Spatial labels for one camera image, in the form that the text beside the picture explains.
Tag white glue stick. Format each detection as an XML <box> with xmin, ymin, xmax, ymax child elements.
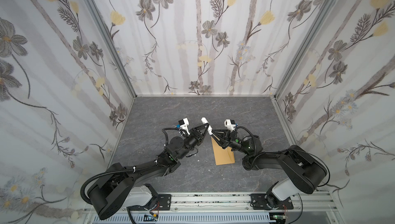
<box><xmin>201</xmin><ymin>117</ymin><xmax>213</xmax><ymax>135</ymax></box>

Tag brown kraft envelope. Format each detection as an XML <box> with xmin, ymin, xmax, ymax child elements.
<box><xmin>211</xmin><ymin>138</ymin><xmax>235</xmax><ymax>166</ymax></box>

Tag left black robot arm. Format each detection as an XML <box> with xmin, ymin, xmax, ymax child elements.
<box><xmin>80</xmin><ymin>123</ymin><xmax>212</xmax><ymax>220</ymax></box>

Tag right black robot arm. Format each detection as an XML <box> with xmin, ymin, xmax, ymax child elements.
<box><xmin>209</xmin><ymin>127</ymin><xmax>329</xmax><ymax>210</ymax></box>

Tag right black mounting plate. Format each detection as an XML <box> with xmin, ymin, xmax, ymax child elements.
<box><xmin>250</xmin><ymin>194</ymin><xmax>294</xmax><ymax>211</ymax></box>

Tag black mounting plate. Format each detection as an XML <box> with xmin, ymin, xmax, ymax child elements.
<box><xmin>250</xmin><ymin>194</ymin><xmax>294</xmax><ymax>211</ymax></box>
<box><xmin>129</xmin><ymin>194</ymin><xmax>172</xmax><ymax>211</ymax></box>

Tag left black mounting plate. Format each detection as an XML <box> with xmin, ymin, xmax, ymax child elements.
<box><xmin>129</xmin><ymin>194</ymin><xmax>172</xmax><ymax>211</ymax></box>

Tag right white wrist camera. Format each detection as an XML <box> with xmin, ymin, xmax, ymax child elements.
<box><xmin>224</xmin><ymin>119</ymin><xmax>238</xmax><ymax>131</ymax></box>

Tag white perforated cable duct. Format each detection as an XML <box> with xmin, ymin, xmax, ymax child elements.
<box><xmin>92</xmin><ymin>213</ymin><xmax>277</xmax><ymax>224</ymax></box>

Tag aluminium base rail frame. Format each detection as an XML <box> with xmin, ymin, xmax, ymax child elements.
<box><xmin>81</xmin><ymin>191</ymin><xmax>345</xmax><ymax>224</ymax></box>

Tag left black corrugated cable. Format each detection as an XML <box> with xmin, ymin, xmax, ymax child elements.
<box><xmin>80</xmin><ymin>159</ymin><xmax>161</xmax><ymax>224</ymax></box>

